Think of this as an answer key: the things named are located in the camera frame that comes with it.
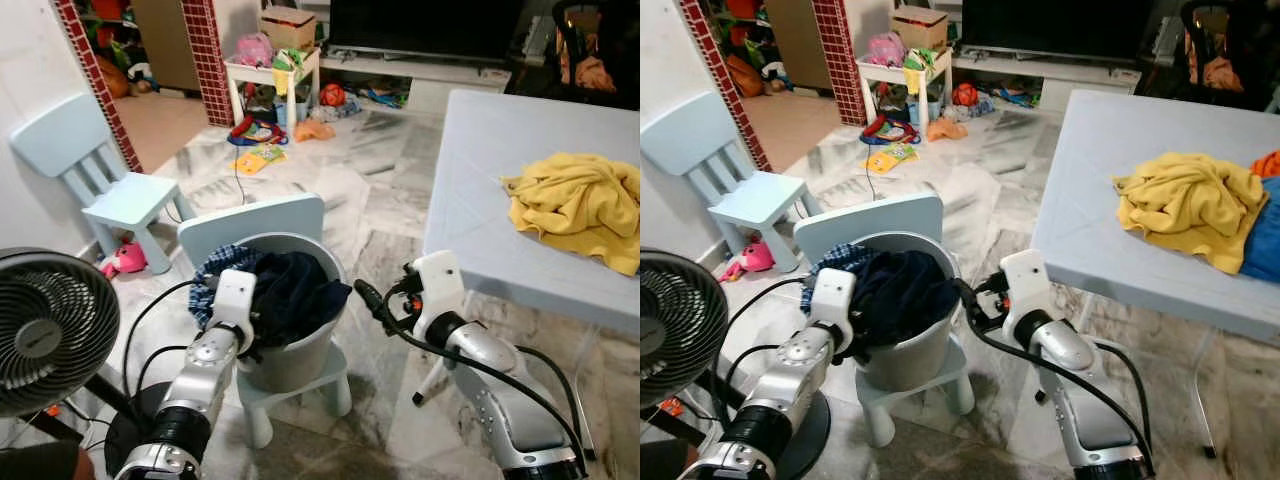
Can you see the white folding table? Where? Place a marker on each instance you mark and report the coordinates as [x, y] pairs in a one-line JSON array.
[[1120, 230], [500, 200]]

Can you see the yellow picture book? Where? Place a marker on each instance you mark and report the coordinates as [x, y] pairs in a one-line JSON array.
[[262, 158], [893, 157]]

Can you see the orange red ball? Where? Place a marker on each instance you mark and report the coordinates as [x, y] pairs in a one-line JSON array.
[[333, 95], [965, 94]]

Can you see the black floor fan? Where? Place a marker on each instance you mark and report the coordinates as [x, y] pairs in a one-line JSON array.
[[680, 330], [50, 330]]

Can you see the black television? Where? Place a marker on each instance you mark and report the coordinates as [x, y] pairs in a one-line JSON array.
[[425, 30], [1060, 28]]

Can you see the person in grey clothing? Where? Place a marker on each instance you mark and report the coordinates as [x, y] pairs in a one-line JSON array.
[[665, 462], [40, 462]]

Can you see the cardboard box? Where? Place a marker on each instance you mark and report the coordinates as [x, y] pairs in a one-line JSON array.
[[920, 25], [290, 25]]

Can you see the pink bag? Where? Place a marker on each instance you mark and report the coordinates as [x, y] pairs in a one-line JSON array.
[[886, 48], [255, 50]]

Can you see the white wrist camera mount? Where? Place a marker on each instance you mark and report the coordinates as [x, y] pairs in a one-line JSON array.
[[232, 295], [440, 285], [832, 295], [1025, 282]]

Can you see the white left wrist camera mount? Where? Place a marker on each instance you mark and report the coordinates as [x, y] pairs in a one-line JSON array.
[[232, 295], [832, 295]]

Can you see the blue plaid garment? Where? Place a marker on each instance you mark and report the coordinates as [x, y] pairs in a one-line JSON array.
[[205, 275], [818, 265]]

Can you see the black stroller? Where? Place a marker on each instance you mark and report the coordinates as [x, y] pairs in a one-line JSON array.
[[1225, 50], [595, 50]]

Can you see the small white side table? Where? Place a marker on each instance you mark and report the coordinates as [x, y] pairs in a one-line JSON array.
[[250, 72], [880, 72]]

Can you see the yellow shirt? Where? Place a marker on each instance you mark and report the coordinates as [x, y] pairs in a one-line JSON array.
[[1190, 205], [585, 205]]

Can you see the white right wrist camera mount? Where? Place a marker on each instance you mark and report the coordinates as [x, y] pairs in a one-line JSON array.
[[1025, 282], [440, 285]]

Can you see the orange garment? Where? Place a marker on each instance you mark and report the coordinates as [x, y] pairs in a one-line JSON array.
[[1268, 163]]

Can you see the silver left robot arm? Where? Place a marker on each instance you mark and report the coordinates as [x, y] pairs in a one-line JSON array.
[[200, 380], [790, 385]]

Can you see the pink plush toy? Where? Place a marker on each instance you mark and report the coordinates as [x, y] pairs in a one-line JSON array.
[[750, 262], [125, 260]]

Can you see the navy blue garment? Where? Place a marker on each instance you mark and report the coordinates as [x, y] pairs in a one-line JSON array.
[[910, 290], [300, 290]]

